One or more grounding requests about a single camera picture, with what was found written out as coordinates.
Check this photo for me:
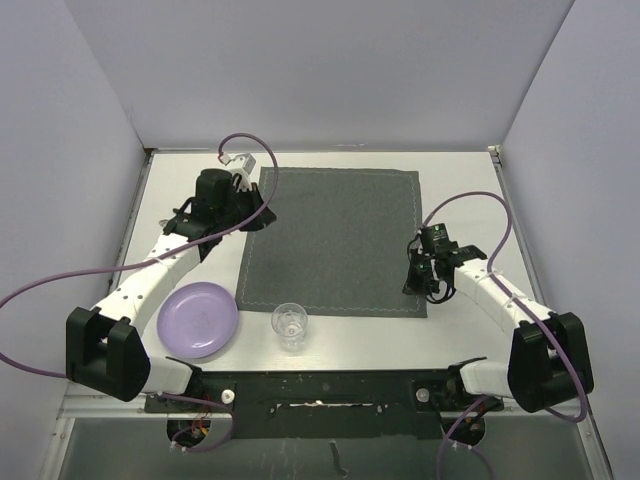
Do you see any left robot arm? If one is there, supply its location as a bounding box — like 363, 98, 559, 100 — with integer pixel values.
65, 167, 276, 411

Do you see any aluminium frame rail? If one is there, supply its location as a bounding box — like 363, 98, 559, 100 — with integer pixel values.
57, 374, 591, 419

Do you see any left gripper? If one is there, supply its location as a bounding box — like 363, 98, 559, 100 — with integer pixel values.
217, 181, 276, 231

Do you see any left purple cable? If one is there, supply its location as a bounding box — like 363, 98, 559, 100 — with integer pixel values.
0, 132, 280, 454

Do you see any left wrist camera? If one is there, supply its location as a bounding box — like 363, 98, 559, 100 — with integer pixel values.
218, 153, 256, 192

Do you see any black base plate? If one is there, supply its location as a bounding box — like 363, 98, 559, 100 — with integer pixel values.
144, 369, 504, 440

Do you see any clear drinking glass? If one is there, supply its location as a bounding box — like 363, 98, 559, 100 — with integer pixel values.
271, 303, 308, 350

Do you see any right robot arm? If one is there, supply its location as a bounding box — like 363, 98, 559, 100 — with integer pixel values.
403, 224, 594, 413

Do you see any grey cloth napkin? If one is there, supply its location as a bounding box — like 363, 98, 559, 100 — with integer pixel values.
236, 167, 427, 318

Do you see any purple plate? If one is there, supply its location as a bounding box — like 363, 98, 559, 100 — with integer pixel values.
156, 282, 239, 359

